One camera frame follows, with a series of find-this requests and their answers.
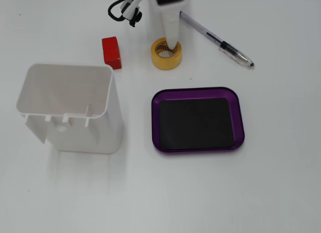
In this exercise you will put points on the purple metal tray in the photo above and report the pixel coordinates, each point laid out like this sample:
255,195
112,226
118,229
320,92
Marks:
155,102

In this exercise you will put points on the red rectangular block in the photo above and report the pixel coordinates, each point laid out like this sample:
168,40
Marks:
110,52

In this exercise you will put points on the white gripper with motor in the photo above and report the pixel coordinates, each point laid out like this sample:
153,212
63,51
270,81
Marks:
167,15

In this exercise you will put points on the clear black ballpoint pen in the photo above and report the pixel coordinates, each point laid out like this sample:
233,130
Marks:
208,33

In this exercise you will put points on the black tray mat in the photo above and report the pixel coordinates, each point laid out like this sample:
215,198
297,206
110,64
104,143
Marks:
195,125

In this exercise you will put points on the yellow masking tape roll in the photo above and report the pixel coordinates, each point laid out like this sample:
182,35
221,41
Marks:
165,63

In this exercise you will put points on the white plastic box container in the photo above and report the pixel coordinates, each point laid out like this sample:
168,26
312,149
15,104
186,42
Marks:
82,137

